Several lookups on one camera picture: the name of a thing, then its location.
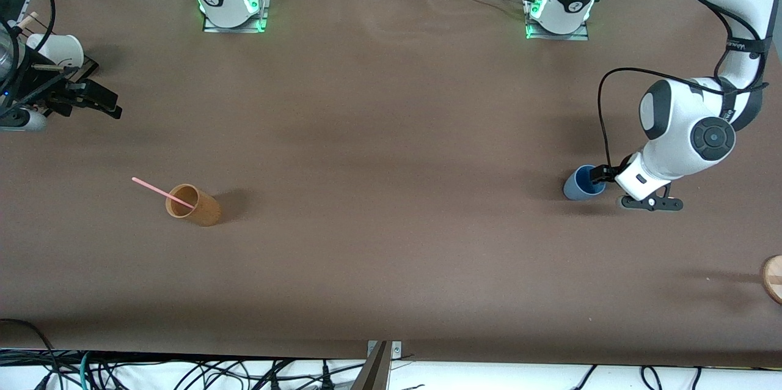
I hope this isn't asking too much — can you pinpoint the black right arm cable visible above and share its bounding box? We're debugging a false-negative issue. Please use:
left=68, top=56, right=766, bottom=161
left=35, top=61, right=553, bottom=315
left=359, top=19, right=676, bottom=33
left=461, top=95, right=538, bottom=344
left=34, top=0, right=57, bottom=64

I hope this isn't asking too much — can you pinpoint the silver metal bracket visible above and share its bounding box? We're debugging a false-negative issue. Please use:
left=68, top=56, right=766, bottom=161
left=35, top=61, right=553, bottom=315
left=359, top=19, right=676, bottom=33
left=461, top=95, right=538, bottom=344
left=367, top=340, right=403, bottom=360

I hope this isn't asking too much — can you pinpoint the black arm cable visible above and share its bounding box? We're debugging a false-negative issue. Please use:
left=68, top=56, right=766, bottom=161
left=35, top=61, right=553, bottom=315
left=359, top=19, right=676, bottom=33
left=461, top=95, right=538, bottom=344
left=34, top=0, right=57, bottom=64
left=597, top=0, right=769, bottom=171

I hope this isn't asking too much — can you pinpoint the brown cup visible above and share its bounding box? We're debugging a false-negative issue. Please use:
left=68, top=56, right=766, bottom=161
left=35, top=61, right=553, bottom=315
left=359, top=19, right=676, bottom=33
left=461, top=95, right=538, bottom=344
left=166, top=184, right=223, bottom=227

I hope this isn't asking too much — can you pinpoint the brown table cover sheet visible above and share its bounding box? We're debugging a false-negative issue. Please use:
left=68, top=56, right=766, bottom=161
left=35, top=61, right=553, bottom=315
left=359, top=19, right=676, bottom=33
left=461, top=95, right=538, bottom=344
left=0, top=0, right=782, bottom=370

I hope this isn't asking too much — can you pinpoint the white paper cup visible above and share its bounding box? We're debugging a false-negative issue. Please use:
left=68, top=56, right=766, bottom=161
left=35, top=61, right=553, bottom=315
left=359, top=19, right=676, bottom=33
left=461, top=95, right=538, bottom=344
left=27, top=33, right=84, bottom=68

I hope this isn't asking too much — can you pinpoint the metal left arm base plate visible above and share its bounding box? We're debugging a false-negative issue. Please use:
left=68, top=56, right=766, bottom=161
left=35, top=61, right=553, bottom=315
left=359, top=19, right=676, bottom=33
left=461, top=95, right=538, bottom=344
left=525, top=0, right=590, bottom=42

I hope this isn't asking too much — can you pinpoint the blue cup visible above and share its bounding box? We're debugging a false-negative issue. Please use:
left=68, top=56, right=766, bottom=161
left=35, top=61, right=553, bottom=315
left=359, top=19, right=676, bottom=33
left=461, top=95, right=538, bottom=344
left=563, top=164, right=607, bottom=201

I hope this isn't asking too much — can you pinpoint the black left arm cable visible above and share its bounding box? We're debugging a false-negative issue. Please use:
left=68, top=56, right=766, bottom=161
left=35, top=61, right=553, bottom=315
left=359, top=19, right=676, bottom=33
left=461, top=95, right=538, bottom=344
left=597, top=0, right=769, bottom=171

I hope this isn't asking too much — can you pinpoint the round wooden disc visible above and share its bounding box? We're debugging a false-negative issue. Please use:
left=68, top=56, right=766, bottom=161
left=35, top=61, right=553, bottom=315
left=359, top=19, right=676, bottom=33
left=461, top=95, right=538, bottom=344
left=760, top=255, right=782, bottom=306

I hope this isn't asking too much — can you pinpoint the pink straw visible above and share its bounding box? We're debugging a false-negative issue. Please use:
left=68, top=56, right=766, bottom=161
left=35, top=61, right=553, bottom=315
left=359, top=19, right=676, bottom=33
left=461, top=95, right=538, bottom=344
left=132, top=177, right=197, bottom=209

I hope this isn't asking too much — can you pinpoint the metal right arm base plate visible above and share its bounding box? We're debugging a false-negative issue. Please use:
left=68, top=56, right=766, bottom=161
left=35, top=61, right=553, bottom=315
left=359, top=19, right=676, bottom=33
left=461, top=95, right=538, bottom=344
left=202, top=0, right=270, bottom=34

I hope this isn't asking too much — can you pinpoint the dark metal bar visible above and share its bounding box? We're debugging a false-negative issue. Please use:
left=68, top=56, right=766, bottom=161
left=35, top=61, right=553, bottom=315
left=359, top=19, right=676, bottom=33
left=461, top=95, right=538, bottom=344
left=350, top=341, right=392, bottom=390

